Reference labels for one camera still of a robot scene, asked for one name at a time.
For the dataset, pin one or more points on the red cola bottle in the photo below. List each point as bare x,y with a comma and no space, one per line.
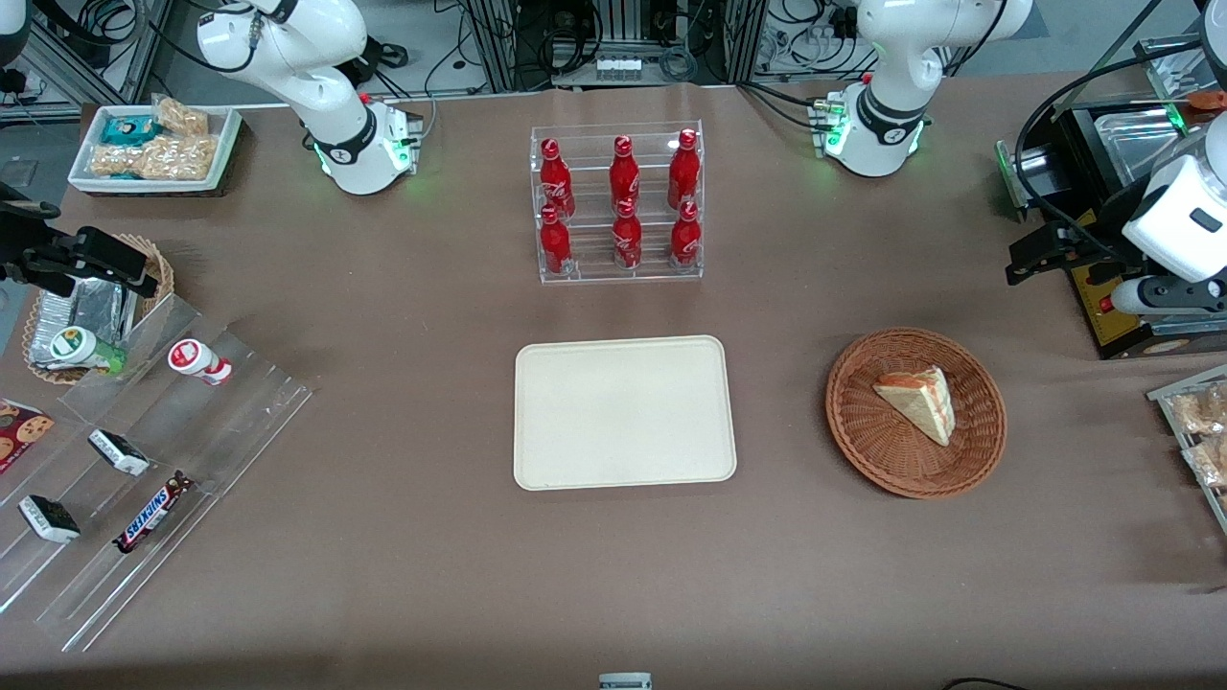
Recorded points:
555,244
624,177
685,238
683,172
556,182
627,240

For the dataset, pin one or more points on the clear acrylic stepped shelf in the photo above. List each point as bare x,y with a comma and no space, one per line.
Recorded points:
240,422

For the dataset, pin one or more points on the aluminium frame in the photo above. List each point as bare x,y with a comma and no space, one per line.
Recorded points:
105,48

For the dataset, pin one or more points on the white power strip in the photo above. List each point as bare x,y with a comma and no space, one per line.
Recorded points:
618,67

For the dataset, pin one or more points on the clear acrylic bottle rack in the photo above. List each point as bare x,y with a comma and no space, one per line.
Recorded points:
585,144

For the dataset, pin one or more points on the brown wicker basket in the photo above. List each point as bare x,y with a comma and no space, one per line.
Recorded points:
882,450

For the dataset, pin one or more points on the small white device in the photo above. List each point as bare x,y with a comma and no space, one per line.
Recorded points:
625,682

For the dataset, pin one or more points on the grey tray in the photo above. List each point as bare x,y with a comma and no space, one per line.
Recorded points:
1162,395

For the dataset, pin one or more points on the black equipment rack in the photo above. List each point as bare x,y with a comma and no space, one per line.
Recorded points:
546,38

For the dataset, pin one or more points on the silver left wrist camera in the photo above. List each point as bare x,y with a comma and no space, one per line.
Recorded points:
1150,295

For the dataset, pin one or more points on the teal snack pack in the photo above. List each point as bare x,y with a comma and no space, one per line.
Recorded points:
129,129

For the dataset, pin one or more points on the triangular sandwich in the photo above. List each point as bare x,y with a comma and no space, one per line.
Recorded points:
920,402

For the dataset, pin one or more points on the cookie package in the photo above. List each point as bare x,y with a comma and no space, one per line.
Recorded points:
24,431

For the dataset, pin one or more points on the small rice cracker pack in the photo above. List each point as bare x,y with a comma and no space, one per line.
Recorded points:
182,117

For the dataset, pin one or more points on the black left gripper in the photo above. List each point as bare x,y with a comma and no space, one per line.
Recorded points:
1102,242

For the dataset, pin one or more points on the silver foil pack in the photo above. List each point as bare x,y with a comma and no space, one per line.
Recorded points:
96,309

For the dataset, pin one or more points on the clear bagged pastry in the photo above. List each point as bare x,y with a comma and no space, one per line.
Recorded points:
1210,462
1203,410

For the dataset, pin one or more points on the beige plastic tray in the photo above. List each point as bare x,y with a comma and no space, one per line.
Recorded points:
623,412

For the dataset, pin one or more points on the black metal appliance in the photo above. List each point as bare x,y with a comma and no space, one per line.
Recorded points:
1083,144

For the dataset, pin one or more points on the large rice cracker pack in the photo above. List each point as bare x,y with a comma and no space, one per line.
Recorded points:
158,158

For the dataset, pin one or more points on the green white yogurt bottle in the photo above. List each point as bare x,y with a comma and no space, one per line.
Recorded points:
77,345

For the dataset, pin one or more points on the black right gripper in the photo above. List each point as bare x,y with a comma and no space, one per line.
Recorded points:
21,245

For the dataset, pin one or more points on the Snickers chocolate bar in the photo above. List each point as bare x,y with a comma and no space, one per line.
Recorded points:
151,515

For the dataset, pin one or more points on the light tan wicker basket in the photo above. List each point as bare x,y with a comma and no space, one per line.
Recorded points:
160,268

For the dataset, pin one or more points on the small black white box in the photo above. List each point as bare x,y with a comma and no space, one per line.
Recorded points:
120,452
48,518

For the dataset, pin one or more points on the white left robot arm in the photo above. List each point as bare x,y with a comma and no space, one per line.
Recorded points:
896,57

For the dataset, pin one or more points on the red white yogurt bottle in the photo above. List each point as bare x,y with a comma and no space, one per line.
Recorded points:
192,357

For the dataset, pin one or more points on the white snack tray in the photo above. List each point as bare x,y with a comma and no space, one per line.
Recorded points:
228,139

